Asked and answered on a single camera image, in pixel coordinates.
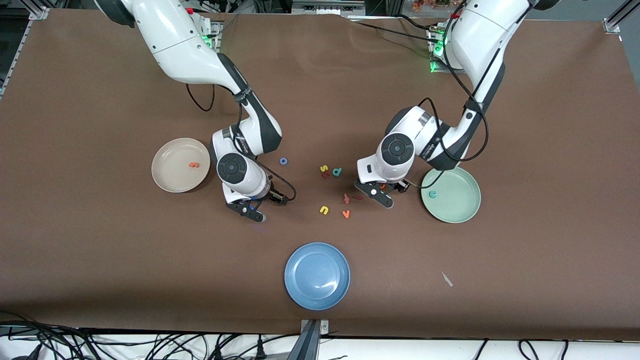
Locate light green plate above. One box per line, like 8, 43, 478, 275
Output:
420, 166, 482, 224

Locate blue plate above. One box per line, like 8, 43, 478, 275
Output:
284, 242, 351, 311

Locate beige brown plate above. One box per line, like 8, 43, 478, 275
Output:
151, 137, 212, 194

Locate orange decoration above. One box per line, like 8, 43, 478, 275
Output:
412, 0, 451, 12

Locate grey metal box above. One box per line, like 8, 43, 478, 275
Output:
291, 0, 366, 16

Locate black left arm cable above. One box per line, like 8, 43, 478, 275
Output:
409, 7, 507, 190

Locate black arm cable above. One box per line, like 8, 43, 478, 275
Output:
185, 82, 297, 205
409, 7, 507, 190

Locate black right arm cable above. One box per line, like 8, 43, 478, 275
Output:
185, 82, 297, 205

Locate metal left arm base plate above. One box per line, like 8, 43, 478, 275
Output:
427, 25, 468, 75

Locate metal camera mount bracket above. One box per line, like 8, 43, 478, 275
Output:
299, 319, 331, 360

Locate black table cable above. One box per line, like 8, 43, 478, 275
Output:
394, 14, 433, 32
356, 21, 438, 43

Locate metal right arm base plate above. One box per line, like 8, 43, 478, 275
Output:
199, 20, 222, 53

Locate aluminium frame profile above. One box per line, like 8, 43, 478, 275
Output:
602, 0, 640, 35
0, 7, 50, 101

